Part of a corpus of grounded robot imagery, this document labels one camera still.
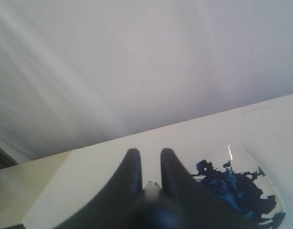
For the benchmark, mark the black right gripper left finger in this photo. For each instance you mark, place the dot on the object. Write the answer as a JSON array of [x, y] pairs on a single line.
[[112, 200]]

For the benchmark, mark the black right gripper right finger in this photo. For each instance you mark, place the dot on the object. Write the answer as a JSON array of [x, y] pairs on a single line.
[[202, 210]]

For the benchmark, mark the white square paint plate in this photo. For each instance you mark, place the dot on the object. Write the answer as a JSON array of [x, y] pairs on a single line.
[[234, 177]]

